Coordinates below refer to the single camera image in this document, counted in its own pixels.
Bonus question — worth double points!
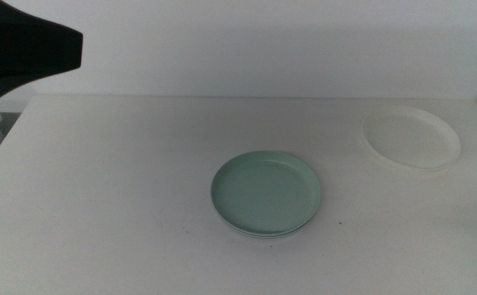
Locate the green shallow bowl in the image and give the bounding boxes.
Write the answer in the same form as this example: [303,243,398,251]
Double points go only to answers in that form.
[210,150,322,235]

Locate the grey shallow bowl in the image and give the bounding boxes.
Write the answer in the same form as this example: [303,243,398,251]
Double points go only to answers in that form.
[216,212,316,239]

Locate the white shallow bowl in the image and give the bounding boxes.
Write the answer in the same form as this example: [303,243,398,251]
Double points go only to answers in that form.
[361,105,462,171]

